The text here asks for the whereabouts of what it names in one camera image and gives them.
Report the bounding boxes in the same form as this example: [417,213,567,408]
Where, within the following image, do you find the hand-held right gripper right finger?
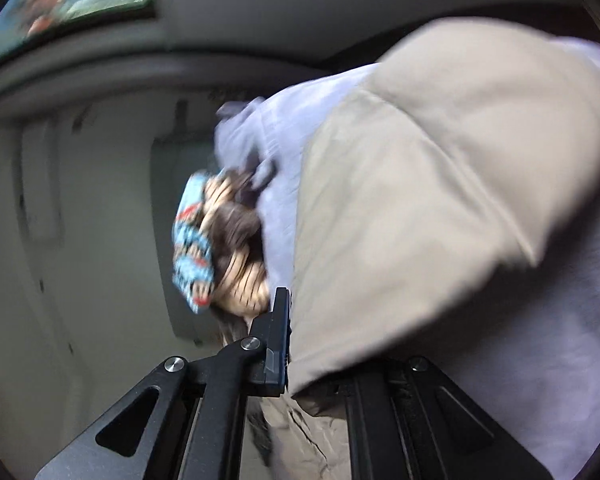
[330,356,556,480]

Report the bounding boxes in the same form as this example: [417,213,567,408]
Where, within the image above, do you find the lavender bed sheet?
[214,37,600,480]

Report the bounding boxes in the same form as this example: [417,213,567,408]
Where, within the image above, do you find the blue patterned cloth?
[172,172,219,315]

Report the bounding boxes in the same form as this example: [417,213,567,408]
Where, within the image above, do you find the beige cloth garment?
[245,17,600,480]

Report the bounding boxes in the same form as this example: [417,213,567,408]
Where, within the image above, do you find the brown furry cloth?
[214,169,264,272]

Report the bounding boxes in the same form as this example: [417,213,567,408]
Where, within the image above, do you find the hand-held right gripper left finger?
[34,287,294,480]

